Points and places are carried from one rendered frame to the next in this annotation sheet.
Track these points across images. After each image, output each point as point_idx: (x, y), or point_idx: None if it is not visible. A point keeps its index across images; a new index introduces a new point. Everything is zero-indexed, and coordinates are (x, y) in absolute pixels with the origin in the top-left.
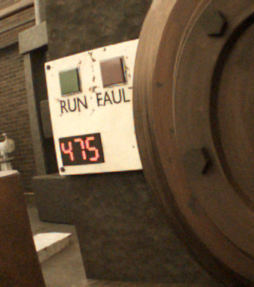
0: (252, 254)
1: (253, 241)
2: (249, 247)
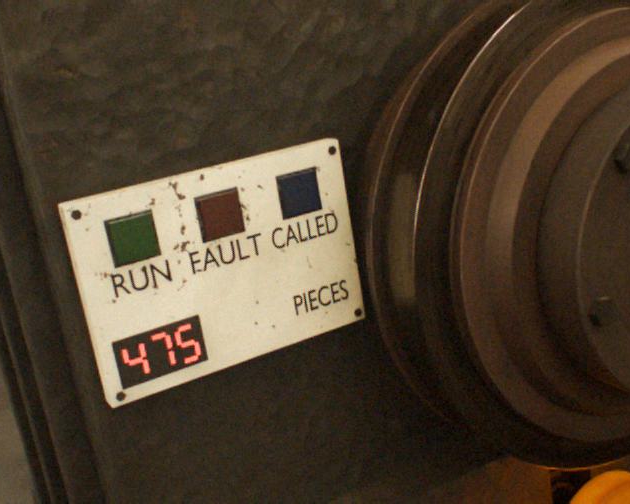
0: None
1: None
2: None
